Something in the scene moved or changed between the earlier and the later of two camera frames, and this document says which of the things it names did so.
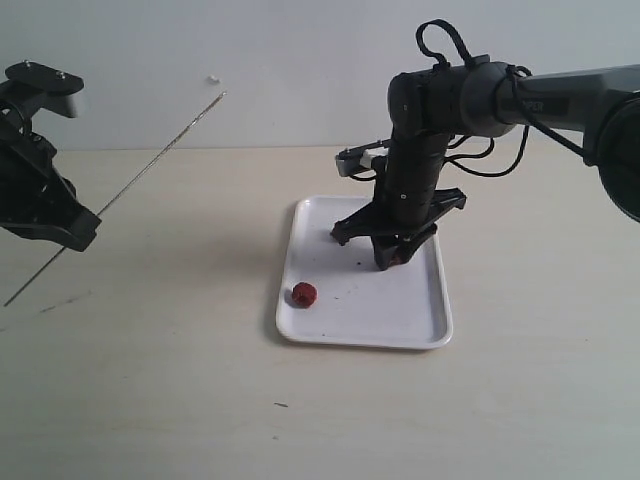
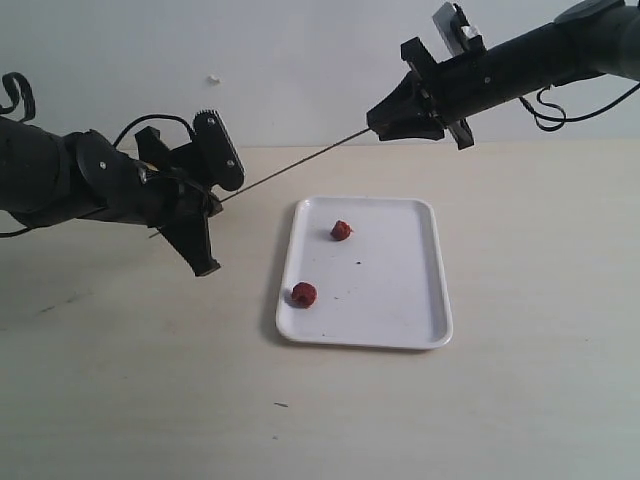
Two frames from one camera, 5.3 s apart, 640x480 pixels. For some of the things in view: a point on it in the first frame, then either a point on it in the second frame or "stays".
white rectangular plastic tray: [403, 305] stays
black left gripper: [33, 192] -> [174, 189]
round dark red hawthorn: [304, 294] stays
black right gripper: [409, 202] -> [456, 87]
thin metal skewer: [123, 191] -> [291, 165]
